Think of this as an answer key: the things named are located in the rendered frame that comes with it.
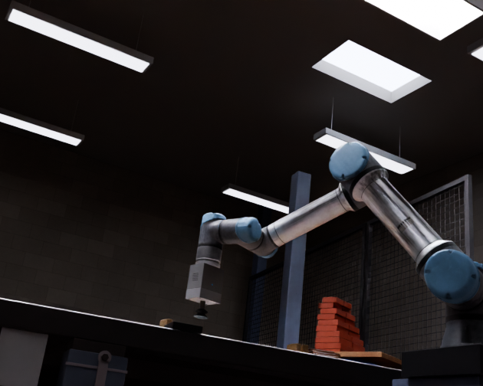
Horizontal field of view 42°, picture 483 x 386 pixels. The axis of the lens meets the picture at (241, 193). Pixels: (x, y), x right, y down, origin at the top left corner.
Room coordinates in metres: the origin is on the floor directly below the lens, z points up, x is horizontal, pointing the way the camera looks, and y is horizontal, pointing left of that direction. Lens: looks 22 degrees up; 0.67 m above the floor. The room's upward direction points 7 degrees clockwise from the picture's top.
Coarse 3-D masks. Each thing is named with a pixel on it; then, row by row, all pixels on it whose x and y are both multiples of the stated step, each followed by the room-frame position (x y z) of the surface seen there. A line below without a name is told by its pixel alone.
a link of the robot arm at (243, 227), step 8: (224, 224) 1.80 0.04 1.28; (232, 224) 1.78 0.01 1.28; (240, 224) 1.77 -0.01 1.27; (248, 224) 1.76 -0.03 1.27; (256, 224) 1.78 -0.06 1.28; (224, 232) 1.80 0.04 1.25; (232, 232) 1.78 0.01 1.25; (240, 232) 1.77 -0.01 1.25; (248, 232) 1.76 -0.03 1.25; (256, 232) 1.78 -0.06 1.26; (224, 240) 1.82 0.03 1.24; (232, 240) 1.81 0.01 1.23; (240, 240) 1.80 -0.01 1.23; (248, 240) 1.78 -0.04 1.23; (256, 240) 1.80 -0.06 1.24; (248, 248) 1.86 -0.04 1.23
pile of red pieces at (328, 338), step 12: (324, 300) 2.70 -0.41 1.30; (336, 300) 2.67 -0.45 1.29; (324, 312) 2.69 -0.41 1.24; (336, 312) 2.66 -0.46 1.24; (348, 312) 2.77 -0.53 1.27; (324, 324) 2.69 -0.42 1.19; (336, 324) 2.65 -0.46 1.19; (348, 324) 2.72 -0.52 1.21; (324, 336) 2.68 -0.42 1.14; (336, 336) 2.65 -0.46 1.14; (348, 336) 2.70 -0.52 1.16; (324, 348) 2.68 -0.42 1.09; (336, 348) 2.65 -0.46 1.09; (348, 348) 2.68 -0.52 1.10; (360, 348) 2.78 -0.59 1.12
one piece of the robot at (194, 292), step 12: (204, 264) 1.81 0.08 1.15; (216, 264) 1.84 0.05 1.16; (192, 276) 1.85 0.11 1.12; (204, 276) 1.82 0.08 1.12; (216, 276) 1.85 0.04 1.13; (192, 288) 1.84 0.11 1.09; (204, 288) 1.82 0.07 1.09; (216, 288) 1.86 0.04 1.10; (192, 300) 1.87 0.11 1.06; (204, 300) 1.85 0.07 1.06; (216, 300) 1.86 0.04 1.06
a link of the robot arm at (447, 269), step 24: (360, 144) 1.54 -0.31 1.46; (336, 168) 1.57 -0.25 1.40; (360, 168) 1.53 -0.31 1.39; (384, 168) 1.55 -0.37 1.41; (360, 192) 1.56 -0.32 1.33; (384, 192) 1.52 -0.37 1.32; (384, 216) 1.53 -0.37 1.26; (408, 216) 1.49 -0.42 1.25; (408, 240) 1.49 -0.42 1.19; (432, 240) 1.46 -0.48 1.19; (432, 264) 1.43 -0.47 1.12; (456, 264) 1.40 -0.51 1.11; (432, 288) 1.43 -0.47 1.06; (456, 288) 1.41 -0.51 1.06; (480, 288) 1.44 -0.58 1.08
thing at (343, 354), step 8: (336, 352) 2.40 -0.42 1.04; (344, 352) 2.38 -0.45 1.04; (352, 352) 2.36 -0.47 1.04; (360, 352) 2.34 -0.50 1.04; (368, 352) 2.32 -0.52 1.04; (376, 352) 2.30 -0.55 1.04; (368, 360) 2.40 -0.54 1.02; (376, 360) 2.37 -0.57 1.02; (384, 360) 2.35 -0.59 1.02; (392, 360) 2.35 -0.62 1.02; (400, 360) 2.40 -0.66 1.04; (400, 368) 2.52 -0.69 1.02
